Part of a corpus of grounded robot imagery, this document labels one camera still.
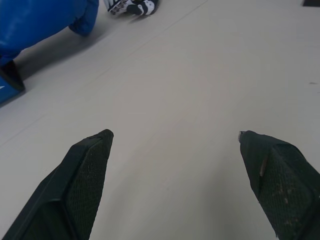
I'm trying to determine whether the blue flat mat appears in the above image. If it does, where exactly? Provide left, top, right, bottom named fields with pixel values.
left=0, top=74, right=21, bottom=109

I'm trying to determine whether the black and white glove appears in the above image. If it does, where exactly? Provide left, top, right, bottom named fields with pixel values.
left=104, top=0, right=159, bottom=17

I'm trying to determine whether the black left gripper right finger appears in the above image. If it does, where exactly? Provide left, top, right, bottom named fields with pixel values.
left=237, top=130, right=320, bottom=240

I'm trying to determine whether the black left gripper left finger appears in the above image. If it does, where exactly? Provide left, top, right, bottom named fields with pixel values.
left=0, top=128, right=115, bottom=240

